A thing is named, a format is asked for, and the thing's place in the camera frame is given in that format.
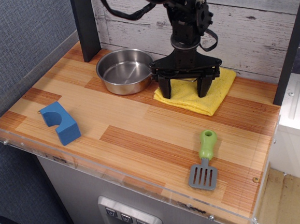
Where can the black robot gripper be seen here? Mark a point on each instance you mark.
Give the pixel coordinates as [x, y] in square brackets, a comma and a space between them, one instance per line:
[185, 64]

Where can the stainless steel pan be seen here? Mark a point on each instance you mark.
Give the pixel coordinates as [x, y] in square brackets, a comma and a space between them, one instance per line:
[125, 71]

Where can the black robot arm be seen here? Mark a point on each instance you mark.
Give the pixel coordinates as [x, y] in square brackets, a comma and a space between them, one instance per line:
[190, 20]

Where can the clear acrylic counter guard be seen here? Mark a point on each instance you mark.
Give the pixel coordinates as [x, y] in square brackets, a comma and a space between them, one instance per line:
[143, 144]

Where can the white toy sink unit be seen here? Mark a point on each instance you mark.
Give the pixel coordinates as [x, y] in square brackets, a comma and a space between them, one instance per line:
[284, 154]

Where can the blue arch wooden block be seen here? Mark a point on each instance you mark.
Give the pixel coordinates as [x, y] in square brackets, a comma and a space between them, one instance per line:
[67, 128]

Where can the grey toy fridge cabinet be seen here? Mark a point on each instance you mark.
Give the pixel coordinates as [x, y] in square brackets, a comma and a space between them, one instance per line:
[79, 194]

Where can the silver dispenser button panel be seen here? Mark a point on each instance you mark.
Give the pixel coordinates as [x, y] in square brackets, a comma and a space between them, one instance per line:
[114, 212]

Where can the green handled grey spatula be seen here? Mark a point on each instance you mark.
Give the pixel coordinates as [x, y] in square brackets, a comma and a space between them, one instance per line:
[203, 176]

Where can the black right vertical post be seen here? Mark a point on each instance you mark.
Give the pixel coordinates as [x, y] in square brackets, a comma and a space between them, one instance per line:
[288, 61]

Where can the black vertical post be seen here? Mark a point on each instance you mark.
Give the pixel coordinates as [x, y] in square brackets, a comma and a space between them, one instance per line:
[86, 28]
[288, 61]

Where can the black left vertical post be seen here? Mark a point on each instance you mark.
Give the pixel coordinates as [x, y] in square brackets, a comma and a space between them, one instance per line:
[86, 28]

